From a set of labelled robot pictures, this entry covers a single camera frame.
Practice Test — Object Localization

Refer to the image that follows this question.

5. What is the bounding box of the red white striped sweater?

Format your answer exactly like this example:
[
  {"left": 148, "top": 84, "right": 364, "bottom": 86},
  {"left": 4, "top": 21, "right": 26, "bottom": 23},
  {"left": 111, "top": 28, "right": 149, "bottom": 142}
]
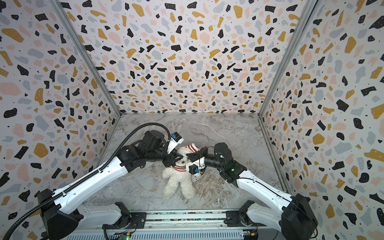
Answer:
[{"left": 173, "top": 144, "right": 200, "bottom": 172}]

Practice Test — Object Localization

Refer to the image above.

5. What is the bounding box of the white plush teddy bear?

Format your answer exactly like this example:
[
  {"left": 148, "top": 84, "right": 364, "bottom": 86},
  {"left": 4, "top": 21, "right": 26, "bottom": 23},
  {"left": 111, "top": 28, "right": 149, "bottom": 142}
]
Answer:
[{"left": 161, "top": 146, "right": 199, "bottom": 200}]

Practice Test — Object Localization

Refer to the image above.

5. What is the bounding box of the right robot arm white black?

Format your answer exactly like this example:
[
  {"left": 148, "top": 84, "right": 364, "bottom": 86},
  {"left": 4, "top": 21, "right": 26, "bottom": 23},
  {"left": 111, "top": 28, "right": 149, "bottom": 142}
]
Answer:
[{"left": 186, "top": 143, "right": 319, "bottom": 240}]

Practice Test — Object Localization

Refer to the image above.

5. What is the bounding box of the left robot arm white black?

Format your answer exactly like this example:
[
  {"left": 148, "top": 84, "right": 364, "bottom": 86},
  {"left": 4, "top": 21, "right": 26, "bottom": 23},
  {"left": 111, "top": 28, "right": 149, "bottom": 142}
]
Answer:
[{"left": 38, "top": 130, "right": 184, "bottom": 240}]

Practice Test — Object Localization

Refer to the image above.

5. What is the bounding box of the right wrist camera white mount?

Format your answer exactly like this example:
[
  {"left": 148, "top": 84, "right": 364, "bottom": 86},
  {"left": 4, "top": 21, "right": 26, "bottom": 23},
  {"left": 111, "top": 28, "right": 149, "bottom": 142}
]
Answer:
[{"left": 186, "top": 163, "right": 206, "bottom": 175}]

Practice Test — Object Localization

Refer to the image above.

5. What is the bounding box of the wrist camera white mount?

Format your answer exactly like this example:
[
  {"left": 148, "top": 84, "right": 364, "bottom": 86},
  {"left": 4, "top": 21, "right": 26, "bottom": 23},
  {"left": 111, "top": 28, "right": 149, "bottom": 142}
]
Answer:
[
  {"left": 167, "top": 132, "right": 184, "bottom": 154},
  {"left": 186, "top": 163, "right": 206, "bottom": 175}
]

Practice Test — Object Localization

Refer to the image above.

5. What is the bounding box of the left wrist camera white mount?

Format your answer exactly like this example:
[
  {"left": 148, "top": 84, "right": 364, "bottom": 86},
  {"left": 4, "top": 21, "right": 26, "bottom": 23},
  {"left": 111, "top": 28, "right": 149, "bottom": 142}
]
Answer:
[{"left": 167, "top": 132, "right": 184, "bottom": 154}]

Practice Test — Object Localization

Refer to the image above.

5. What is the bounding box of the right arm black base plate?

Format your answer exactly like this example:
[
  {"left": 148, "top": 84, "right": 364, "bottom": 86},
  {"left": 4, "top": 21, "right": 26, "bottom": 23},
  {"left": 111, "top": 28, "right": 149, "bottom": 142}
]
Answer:
[{"left": 224, "top": 210, "right": 266, "bottom": 228}]

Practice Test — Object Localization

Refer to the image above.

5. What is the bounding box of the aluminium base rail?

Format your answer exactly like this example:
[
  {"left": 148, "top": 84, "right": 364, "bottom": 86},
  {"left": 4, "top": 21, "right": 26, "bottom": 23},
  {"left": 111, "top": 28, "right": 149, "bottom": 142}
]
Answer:
[{"left": 55, "top": 208, "right": 314, "bottom": 240}]

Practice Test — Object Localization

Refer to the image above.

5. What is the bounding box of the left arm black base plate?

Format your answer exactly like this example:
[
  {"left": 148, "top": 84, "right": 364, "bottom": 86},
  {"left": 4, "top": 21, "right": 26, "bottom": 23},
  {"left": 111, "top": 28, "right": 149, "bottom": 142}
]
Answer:
[{"left": 102, "top": 212, "right": 147, "bottom": 230}]

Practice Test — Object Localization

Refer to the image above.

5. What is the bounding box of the black corrugated cable hose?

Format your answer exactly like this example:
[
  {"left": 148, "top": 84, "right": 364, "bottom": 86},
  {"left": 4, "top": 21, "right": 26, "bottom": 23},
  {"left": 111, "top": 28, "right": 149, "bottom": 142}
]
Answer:
[{"left": 1, "top": 122, "right": 172, "bottom": 240}]

